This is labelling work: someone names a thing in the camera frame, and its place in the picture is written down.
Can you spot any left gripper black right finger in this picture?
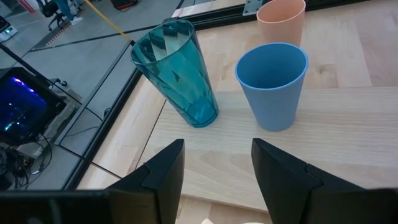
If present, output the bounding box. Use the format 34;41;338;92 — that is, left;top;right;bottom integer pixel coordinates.
251;138;364;224

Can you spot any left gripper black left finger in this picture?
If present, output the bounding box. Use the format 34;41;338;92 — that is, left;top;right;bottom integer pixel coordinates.
105;138;186;224

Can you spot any blue plastic cup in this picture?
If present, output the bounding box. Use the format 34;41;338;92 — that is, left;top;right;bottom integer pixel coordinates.
234;42;310;132

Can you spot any teal faceted plastic tumbler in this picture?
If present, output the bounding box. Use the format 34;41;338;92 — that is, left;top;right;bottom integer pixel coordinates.
129;19;220;129

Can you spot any peach plastic cup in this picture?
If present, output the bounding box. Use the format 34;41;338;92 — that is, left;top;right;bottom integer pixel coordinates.
256;0;307;48

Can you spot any black computer case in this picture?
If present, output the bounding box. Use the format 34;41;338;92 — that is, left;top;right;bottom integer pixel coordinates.
0;67;68;146

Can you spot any person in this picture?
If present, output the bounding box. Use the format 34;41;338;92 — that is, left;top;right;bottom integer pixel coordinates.
54;0;84;26

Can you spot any black office chair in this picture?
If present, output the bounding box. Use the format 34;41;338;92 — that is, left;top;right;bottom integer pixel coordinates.
35;0;67;32

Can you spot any white device with green light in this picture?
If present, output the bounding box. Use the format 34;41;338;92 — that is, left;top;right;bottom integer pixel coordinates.
0;15;19;44

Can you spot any black aluminium table frame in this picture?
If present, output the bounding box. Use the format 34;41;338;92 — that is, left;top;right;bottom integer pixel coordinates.
60;0;371;191

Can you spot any black cable bundle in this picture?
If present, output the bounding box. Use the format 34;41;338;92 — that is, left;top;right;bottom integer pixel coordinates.
0;133;53;190

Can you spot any silver metal bracket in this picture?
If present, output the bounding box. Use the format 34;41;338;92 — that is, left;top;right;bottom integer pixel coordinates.
242;0;265;16

